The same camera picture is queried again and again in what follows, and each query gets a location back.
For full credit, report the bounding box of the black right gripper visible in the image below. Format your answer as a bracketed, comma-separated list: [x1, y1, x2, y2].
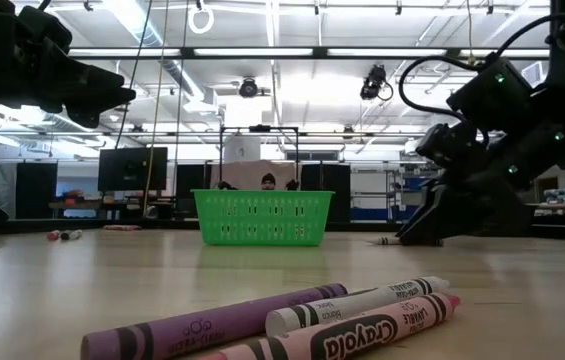
[395, 117, 565, 247]

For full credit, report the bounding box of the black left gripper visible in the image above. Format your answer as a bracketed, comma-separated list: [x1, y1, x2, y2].
[0, 0, 137, 129]

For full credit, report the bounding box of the purple crayon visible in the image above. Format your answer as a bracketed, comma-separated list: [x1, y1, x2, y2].
[80, 282, 349, 360]

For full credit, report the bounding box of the black monitor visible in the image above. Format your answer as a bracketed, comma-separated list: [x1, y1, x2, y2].
[97, 146, 169, 193]

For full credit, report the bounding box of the black panel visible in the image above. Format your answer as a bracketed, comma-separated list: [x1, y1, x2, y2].
[15, 161, 59, 220]
[175, 163, 212, 224]
[300, 163, 352, 225]

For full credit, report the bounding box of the overhead rig light bar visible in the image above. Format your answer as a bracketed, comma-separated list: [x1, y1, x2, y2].
[68, 46, 552, 58]

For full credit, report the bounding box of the white cylinder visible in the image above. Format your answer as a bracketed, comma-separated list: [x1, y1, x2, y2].
[223, 135, 263, 165]

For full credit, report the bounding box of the brown panel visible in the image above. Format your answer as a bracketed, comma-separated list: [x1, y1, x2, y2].
[210, 160, 298, 192]

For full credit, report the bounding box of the green plastic basket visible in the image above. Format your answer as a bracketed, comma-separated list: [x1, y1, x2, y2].
[190, 188, 336, 247]

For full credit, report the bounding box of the black hanging cable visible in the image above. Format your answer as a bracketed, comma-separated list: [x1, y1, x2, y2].
[113, 0, 155, 150]

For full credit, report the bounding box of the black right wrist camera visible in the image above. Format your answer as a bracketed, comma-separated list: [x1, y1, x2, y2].
[414, 122, 488, 172]

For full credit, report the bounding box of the yellow hanging rope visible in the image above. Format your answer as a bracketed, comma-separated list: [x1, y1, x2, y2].
[142, 0, 171, 217]

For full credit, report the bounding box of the white hanging ring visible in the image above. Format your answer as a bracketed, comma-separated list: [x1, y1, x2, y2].
[187, 2, 215, 36]

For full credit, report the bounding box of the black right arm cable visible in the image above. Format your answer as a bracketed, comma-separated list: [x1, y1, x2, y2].
[398, 12, 565, 136]

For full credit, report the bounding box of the black ceiling camera with cable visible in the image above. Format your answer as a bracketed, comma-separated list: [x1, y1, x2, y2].
[359, 63, 395, 103]

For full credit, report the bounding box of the round black ceiling camera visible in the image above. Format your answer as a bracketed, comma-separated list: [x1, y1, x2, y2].
[238, 76, 260, 100]

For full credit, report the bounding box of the black far station frame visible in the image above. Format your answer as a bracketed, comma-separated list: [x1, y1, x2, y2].
[218, 124, 300, 192]

